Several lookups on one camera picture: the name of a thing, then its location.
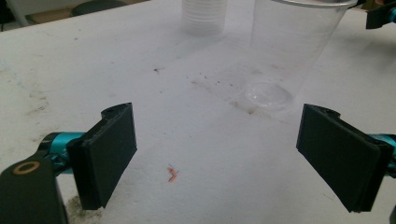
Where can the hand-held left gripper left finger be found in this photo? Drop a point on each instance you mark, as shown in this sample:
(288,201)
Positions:
(106,155)

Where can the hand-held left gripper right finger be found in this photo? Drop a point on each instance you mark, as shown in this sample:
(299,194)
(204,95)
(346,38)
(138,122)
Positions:
(339,158)

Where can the single clear cup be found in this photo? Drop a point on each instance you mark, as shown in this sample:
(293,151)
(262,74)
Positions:
(280,46)

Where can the stack of clear plastic cups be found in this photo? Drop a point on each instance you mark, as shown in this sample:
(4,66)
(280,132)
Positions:
(204,15)

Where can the white foam board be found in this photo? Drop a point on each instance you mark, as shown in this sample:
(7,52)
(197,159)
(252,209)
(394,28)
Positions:
(186,124)

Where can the black round stool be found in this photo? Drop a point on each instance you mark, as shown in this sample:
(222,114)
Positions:
(96,6)

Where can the light wooden table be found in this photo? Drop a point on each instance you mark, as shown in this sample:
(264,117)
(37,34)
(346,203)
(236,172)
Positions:
(53,15)

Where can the white metal table leg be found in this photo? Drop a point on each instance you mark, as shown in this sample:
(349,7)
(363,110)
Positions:
(18,12)

